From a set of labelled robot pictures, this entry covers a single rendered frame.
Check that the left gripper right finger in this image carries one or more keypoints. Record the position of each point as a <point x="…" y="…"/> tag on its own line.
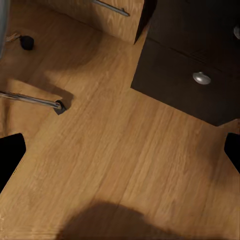
<point x="232" y="149"/>

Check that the swivel chair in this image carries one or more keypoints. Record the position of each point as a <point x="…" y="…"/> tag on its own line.
<point x="27" y="42"/>

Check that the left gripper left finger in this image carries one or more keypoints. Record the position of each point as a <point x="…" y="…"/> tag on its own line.
<point x="12" y="149"/>

